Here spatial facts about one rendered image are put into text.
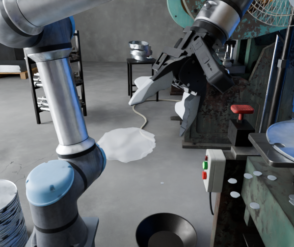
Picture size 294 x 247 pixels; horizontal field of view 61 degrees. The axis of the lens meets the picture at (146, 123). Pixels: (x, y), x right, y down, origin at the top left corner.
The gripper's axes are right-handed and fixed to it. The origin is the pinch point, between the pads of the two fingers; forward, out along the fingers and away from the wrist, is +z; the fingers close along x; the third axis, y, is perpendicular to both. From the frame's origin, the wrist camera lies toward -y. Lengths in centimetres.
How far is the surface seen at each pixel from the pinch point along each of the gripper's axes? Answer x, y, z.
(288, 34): -78, 41, -71
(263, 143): -22.8, -7.3, -8.6
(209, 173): -40.4, 11.1, 5.5
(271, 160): -18.6, -12.6, -5.8
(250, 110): -42.6, 12.8, -19.5
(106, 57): -266, 629, -64
